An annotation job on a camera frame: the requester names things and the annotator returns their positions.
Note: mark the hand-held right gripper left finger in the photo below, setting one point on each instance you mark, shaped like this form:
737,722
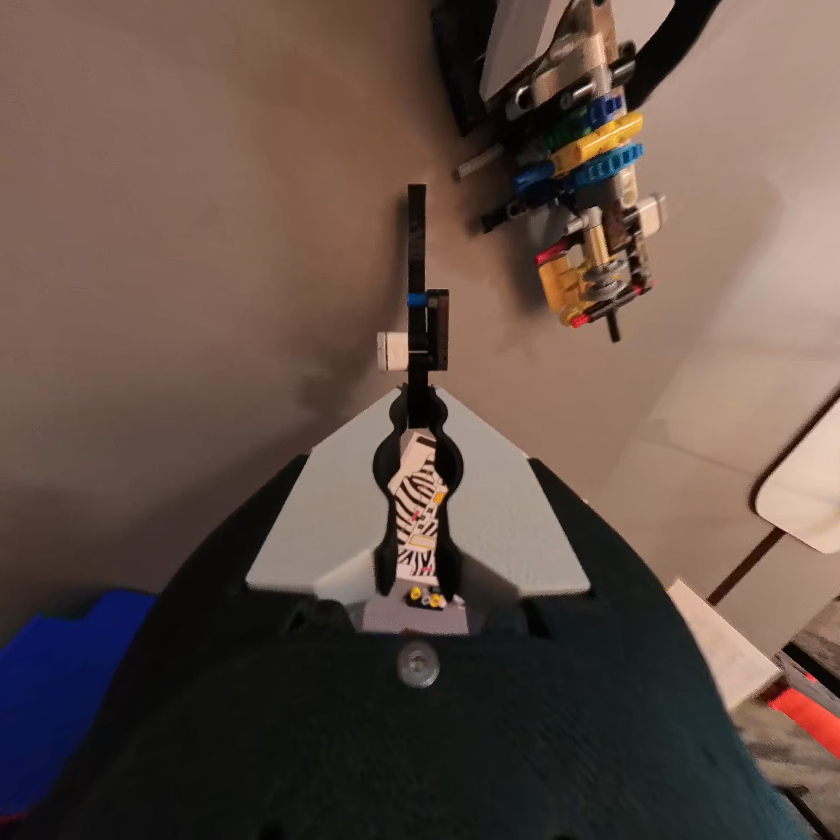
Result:
315,525

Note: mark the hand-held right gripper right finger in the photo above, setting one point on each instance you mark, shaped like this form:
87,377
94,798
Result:
512,525

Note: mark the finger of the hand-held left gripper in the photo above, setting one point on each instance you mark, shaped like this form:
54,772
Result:
669,46
518,46

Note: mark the multicoloured lego chassis assembly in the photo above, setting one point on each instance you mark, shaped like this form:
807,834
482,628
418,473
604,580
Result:
590,144

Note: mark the black lego beam subassembly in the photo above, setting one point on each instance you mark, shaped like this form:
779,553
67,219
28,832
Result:
417,262

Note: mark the small loose lego pieces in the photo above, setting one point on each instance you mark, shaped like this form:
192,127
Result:
426,597

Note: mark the zebra print sticker sheet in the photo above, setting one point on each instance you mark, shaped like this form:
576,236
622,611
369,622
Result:
417,505

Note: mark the white flat panel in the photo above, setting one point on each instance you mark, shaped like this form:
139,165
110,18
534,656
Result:
728,649

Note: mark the white monitor stand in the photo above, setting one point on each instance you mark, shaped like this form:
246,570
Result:
807,485

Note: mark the blue container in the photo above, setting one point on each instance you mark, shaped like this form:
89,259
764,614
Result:
59,689

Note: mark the red object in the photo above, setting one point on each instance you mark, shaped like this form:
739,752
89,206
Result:
807,715

